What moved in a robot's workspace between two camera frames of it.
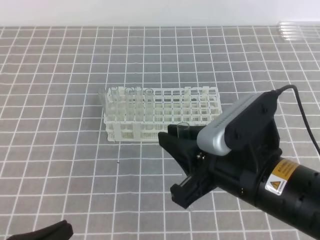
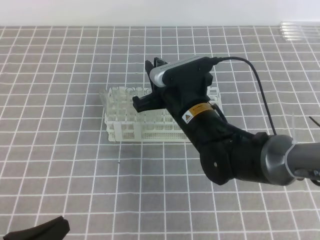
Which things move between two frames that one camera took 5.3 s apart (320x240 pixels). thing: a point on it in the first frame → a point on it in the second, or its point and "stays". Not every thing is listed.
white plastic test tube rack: (139, 113) stays
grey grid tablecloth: (56, 164) stays
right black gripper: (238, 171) → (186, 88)
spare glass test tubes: (296, 31) stays
